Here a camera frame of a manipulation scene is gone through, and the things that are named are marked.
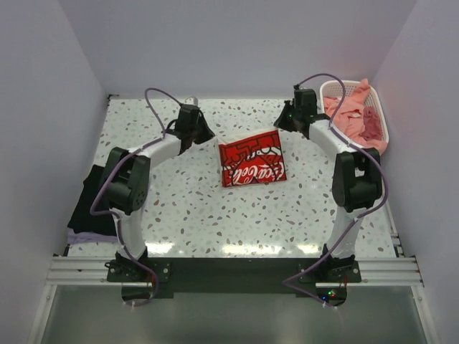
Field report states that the dark pink t shirt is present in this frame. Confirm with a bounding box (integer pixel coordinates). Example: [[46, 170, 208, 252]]
[[361, 107, 383, 140]]

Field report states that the black folded t shirt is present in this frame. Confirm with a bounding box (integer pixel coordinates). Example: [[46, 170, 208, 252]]
[[67, 165, 116, 236]]

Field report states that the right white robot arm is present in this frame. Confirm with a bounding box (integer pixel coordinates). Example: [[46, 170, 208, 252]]
[[274, 88, 383, 259]]

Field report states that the white plastic laundry basket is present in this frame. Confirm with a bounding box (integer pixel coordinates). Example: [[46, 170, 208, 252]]
[[319, 80, 392, 144]]

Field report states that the lavender folded t shirt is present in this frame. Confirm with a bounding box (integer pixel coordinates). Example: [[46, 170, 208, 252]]
[[67, 229, 118, 245]]

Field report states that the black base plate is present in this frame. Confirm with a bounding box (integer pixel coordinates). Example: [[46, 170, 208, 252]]
[[105, 256, 362, 307]]

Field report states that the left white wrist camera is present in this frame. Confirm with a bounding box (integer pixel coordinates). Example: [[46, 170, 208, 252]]
[[184, 96, 199, 107]]

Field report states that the salmon pink t shirt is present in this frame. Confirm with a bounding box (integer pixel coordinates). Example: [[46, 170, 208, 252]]
[[323, 77, 389, 155]]

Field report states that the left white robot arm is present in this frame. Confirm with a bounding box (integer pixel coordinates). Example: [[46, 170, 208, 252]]
[[95, 104, 214, 260]]

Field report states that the white t shirt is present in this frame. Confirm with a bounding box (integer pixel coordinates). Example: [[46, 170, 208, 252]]
[[217, 128, 287, 188]]

